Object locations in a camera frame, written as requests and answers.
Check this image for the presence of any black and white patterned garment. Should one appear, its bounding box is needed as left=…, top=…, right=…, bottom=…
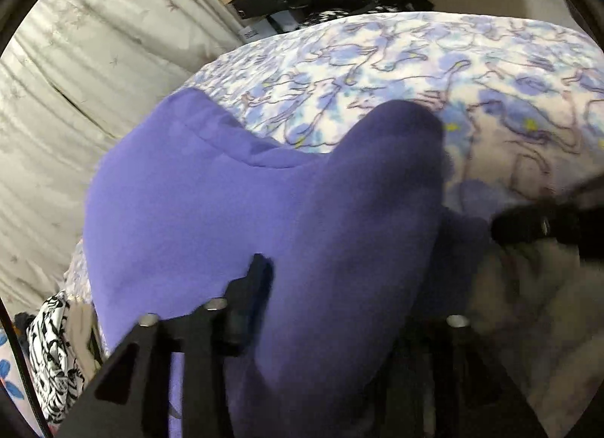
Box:
left=26, top=292, right=89, bottom=426

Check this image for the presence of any blue floral bedsheet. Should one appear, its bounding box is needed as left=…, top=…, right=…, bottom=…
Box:
left=63, top=11, right=604, bottom=438

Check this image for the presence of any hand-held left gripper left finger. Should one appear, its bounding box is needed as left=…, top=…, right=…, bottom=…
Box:
left=60, top=253, right=275, bottom=438

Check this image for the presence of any white labelled box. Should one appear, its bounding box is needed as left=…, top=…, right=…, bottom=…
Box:
left=237, top=14, right=305, bottom=41

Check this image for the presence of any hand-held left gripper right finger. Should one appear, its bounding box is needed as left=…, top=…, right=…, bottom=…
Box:
left=377, top=314, right=550, bottom=438

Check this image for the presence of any cream patterned curtain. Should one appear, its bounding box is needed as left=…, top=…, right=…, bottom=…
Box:
left=0, top=0, right=248, bottom=311

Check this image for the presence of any white blanket with blue flowers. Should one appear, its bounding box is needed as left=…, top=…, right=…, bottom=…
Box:
left=0, top=329, right=25, bottom=403

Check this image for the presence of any purple zip hoodie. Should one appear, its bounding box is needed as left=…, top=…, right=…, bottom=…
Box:
left=82, top=88, right=496, bottom=438

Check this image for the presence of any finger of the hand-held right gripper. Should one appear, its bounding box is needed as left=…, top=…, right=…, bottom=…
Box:
left=491, top=202, right=583, bottom=251

